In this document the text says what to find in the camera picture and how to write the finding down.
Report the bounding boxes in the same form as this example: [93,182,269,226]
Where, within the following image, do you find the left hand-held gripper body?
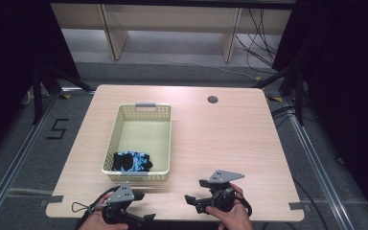
[101,181,146,226]

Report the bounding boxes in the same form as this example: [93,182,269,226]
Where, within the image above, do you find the light wooden shelf unit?
[50,3,292,63]

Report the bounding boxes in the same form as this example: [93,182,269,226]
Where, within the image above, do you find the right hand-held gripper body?
[198,169,246,214]

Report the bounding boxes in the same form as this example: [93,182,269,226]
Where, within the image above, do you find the bundle of black cables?
[235,9,280,69]

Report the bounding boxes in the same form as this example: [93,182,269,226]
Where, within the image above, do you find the dark curtain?
[272,0,368,221]
[0,0,81,164]

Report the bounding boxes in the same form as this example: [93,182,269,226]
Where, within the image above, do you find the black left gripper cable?
[71,185,123,216]

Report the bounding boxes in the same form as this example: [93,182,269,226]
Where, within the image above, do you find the metal floor rail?
[0,92,60,222]
[282,96,357,230]

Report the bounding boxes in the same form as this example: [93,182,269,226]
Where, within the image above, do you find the black metal stand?
[31,63,94,127]
[252,60,305,127]

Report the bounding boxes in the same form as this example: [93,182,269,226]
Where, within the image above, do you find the pale yellow plastic basket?
[101,102,173,183]

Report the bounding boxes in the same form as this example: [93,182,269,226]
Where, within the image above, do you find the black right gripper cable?
[234,195,254,219]

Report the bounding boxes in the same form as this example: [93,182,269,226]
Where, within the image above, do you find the black floor cable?
[291,177,331,230]

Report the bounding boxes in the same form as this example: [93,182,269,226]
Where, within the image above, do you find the person's left hand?
[78,193,129,230]

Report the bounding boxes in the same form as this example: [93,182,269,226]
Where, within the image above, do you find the thin white floor cable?
[159,59,261,81]

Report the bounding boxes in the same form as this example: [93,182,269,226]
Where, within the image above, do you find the person's right hand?
[205,183,254,230]

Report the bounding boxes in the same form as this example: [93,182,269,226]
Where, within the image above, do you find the grey tape strip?
[288,201,311,212]
[39,195,64,207]

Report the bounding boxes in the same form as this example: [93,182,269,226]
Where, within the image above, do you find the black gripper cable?
[71,185,123,216]
[234,195,254,219]

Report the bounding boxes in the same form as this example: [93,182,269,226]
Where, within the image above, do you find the blue patterned black glove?
[121,150,154,173]

